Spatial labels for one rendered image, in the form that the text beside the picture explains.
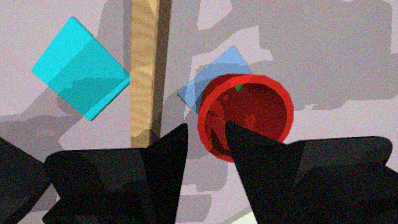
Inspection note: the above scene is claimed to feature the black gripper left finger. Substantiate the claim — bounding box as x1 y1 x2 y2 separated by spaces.
44 123 188 224

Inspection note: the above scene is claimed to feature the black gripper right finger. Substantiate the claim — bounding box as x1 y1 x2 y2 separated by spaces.
225 121 393 224

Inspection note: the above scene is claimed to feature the green marble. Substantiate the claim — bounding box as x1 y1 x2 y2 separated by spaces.
235 84 244 91

